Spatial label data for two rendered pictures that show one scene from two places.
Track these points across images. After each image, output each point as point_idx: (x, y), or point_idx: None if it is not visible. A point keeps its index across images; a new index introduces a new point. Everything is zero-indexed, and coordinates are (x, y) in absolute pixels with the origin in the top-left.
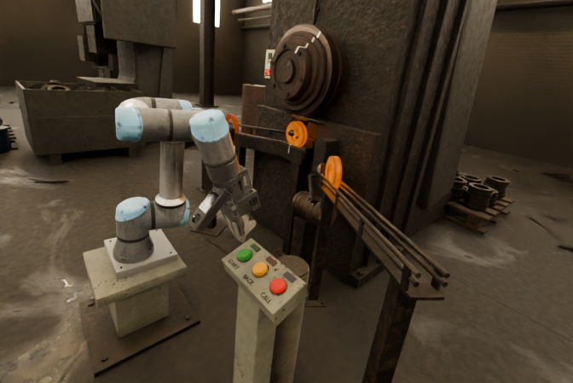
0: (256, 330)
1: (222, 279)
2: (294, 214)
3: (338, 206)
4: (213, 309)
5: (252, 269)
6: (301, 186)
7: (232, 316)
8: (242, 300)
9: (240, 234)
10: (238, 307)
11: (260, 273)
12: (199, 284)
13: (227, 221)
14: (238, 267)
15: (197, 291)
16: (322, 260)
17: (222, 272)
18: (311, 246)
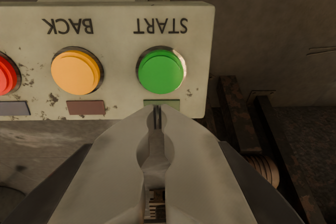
0: None
1: (307, 18)
2: (275, 144)
3: (164, 223)
4: None
5: (86, 59)
6: (288, 187)
7: None
8: None
9: (68, 160)
10: None
11: (54, 65)
12: None
13: (223, 172)
14: (136, 30)
15: None
16: (198, 119)
17: (314, 25)
18: (226, 124)
